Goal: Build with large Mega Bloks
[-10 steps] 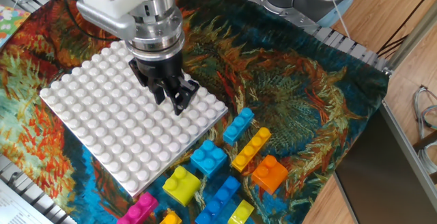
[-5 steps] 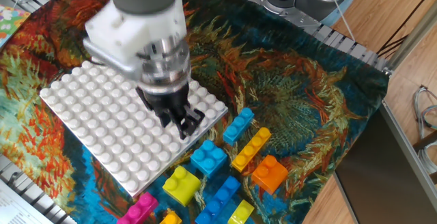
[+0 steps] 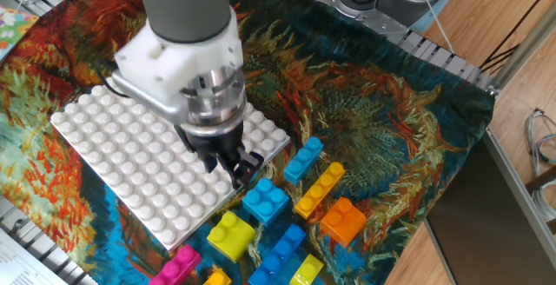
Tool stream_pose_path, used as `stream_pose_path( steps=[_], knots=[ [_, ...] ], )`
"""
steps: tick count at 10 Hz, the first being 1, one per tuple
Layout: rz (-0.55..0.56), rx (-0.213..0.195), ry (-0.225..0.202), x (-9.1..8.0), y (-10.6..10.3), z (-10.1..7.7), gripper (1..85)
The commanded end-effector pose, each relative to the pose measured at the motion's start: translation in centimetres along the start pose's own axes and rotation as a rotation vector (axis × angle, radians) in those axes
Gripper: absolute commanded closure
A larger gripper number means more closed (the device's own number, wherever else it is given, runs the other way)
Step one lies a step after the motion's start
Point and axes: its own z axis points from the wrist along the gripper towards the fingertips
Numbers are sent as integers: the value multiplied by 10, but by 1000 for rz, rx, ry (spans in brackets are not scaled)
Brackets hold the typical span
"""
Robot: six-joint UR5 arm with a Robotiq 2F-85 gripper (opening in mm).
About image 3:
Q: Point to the aluminium bar beside panel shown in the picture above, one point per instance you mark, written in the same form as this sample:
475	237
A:
521	189

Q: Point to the printed white paper sheet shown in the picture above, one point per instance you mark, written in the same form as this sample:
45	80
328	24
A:
21	263

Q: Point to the small lime block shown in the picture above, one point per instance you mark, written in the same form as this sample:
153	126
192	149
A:
306	272

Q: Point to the small yellow four-stud block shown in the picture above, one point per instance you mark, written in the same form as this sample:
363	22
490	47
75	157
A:
319	189

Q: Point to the dark grey panel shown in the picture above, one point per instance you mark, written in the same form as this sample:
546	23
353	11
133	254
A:
478	224

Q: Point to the magenta three-stud block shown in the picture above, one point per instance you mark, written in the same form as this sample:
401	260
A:
178	267

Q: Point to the large yellow four-stud block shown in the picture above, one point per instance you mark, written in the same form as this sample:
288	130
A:
217	278

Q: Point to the aluminium frame post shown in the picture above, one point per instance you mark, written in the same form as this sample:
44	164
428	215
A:
521	50

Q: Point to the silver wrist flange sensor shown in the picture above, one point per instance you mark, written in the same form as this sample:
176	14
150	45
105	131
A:
213	102

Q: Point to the white studded baseplate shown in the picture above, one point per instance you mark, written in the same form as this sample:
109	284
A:
130	167

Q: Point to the sunflower painting patterned cloth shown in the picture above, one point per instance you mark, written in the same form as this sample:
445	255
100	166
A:
369	124

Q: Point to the dark blue four-stud block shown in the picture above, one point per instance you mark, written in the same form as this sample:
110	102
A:
278	250

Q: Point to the white wrist adapter block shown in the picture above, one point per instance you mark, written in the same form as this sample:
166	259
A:
165	68

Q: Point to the floral patterned sheet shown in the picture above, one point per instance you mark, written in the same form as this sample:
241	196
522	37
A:
13	28

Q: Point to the light blue square block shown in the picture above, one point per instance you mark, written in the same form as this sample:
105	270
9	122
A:
265	202

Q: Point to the white zip tie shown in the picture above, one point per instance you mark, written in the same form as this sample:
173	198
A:
438	24

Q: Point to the large lime two-stud block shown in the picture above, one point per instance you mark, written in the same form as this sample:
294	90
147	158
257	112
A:
232	237

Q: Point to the orange two-stud block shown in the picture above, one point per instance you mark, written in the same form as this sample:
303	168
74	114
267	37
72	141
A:
343	224

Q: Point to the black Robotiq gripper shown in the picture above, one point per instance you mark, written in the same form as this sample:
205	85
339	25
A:
213	141

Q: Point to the light blue three-stud block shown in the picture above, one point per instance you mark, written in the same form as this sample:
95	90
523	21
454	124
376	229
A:
304	159

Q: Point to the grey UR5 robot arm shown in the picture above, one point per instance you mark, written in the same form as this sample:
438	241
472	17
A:
187	7

